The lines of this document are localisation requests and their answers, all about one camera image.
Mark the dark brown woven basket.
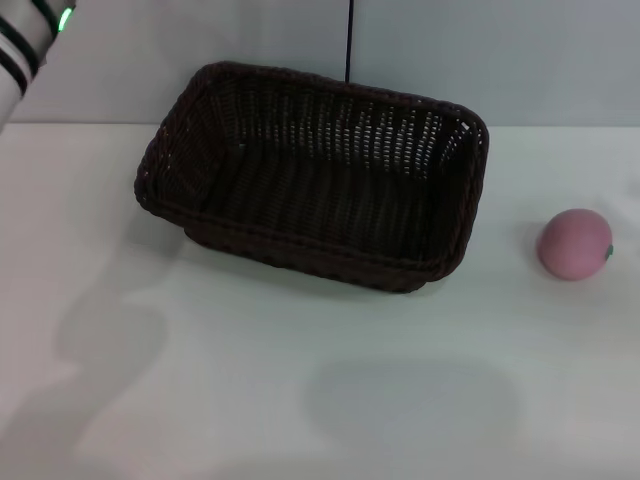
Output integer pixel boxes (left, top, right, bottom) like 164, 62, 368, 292
132, 60, 491, 295

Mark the pink toy peach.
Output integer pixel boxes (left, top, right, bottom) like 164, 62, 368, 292
536, 208, 615, 283

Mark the black vertical wall strip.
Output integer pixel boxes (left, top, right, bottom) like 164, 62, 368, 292
343, 0, 355, 84

